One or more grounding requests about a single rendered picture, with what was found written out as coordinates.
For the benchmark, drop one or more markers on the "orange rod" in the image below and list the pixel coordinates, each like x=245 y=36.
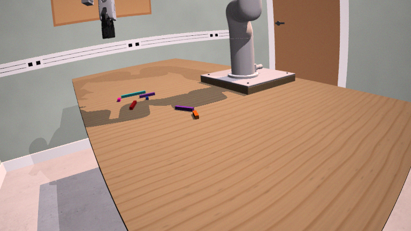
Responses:
x=195 y=114

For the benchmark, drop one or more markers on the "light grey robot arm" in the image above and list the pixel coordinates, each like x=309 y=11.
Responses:
x=239 y=15

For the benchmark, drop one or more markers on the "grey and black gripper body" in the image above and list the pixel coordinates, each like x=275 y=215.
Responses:
x=110 y=8

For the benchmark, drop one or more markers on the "red rod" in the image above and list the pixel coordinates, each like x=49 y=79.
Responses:
x=133 y=105

